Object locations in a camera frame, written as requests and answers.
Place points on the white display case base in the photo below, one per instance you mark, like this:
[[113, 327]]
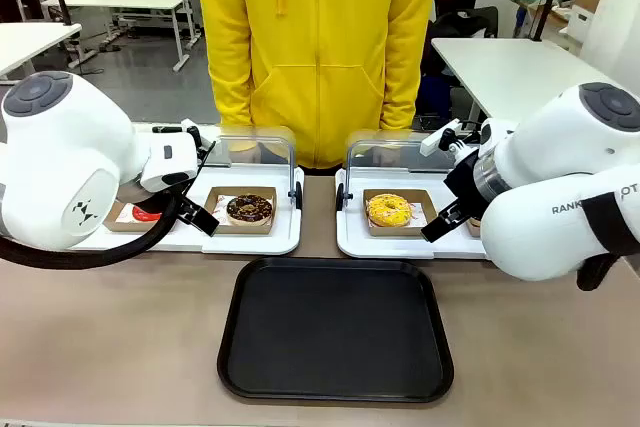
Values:
[[250, 244], [360, 247]]

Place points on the small white box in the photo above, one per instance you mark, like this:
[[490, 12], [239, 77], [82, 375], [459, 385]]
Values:
[[580, 24]]

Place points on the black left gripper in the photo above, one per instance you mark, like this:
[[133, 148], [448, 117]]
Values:
[[175, 182]]

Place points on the person in yellow hoodie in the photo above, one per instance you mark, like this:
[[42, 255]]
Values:
[[320, 47]]

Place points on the clear plastic case lid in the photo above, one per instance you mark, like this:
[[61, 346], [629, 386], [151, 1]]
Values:
[[360, 139]]

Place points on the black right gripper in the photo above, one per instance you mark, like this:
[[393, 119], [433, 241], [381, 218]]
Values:
[[467, 182]]

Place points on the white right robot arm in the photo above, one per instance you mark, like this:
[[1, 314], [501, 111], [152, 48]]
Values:
[[550, 147]]

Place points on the red glazed donut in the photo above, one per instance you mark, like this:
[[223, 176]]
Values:
[[142, 215]]

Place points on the black plastic serving tray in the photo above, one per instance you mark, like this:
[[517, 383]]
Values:
[[335, 332]]

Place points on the chocolate nut donut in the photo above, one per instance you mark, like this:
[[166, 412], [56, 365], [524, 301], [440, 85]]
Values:
[[237, 212]]

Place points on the yellow sprinkled donut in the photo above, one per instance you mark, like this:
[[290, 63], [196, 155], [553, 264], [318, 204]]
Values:
[[385, 214]]

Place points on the black office chair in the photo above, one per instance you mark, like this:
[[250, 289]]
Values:
[[465, 22]]

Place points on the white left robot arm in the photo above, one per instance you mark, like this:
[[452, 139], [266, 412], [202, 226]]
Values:
[[60, 147]]

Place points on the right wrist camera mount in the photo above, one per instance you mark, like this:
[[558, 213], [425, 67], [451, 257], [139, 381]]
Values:
[[435, 142]]

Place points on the white bench table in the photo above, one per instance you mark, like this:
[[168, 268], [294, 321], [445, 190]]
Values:
[[115, 1]]

